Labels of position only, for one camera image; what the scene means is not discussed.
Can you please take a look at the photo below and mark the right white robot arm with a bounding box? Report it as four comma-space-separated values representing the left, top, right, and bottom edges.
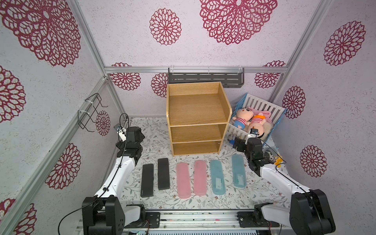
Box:
233, 137, 336, 235

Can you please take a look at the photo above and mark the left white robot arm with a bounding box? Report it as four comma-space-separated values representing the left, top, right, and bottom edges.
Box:
81, 125, 147, 235

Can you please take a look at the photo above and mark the wooden three-tier shelf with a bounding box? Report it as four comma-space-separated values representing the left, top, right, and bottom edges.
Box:
166, 82, 232, 156

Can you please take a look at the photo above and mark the small toys pile yellow grey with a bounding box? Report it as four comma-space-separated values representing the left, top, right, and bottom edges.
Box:
264, 148, 285, 168

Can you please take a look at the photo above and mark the orange plush doll black hair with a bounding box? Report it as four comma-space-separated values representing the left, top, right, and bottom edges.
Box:
246, 110, 274, 140

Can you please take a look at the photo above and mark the pink plush pig doll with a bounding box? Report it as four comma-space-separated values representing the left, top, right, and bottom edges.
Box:
232, 108, 254, 130

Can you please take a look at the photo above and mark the white and blue crib basket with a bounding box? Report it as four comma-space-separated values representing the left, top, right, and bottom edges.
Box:
226, 93, 286, 146

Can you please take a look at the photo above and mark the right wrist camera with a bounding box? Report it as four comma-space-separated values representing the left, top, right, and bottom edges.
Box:
247, 128, 259, 138

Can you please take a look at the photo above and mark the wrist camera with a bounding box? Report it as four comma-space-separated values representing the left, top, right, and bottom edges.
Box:
114, 123, 126, 142
247, 128, 259, 138

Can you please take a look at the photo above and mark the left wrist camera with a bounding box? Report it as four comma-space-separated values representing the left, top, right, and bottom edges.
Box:
114, 123, 126, 142

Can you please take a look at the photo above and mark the black wire wall rack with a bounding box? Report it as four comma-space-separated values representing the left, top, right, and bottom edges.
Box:
77, 93, 108, 133

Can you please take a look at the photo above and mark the grey wall-mounted metal rack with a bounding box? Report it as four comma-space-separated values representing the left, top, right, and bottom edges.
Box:
168, 68, 244, 88

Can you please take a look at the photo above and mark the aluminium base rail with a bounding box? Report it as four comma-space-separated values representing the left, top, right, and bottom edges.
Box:
73, 209, 324, 235

